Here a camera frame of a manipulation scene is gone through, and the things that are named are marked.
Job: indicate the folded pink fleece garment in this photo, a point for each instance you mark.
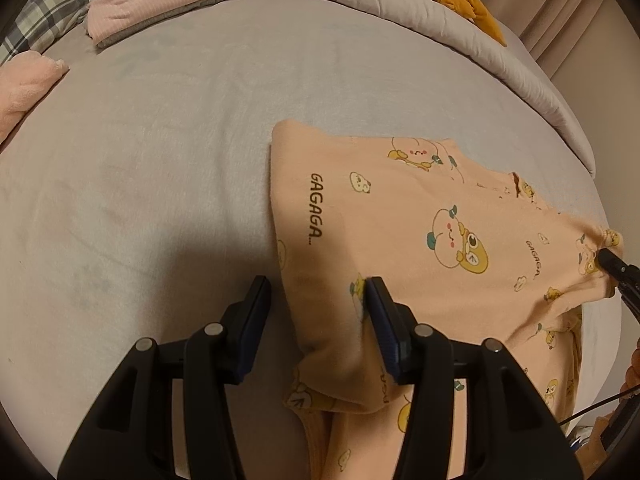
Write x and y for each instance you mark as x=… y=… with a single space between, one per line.
x=25 y=90

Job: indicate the pink curtain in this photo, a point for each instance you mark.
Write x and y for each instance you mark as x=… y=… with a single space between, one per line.
x=575 y=10

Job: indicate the grey duvet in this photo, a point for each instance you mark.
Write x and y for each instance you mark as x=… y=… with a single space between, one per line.
x=450 y=35

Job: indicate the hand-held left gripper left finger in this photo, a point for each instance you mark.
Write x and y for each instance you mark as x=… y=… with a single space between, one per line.
x=250 y=330

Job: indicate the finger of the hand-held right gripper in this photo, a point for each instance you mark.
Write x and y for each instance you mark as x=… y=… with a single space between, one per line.
x=617 y=267

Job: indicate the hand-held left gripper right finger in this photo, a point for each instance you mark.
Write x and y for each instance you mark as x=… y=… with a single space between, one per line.
x=382 y=330

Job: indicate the plaid blanket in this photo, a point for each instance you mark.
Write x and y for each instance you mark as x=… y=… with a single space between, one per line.
x=45 y=5

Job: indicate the orange printed baby romper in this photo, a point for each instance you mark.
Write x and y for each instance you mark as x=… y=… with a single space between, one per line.
x=400 y=220

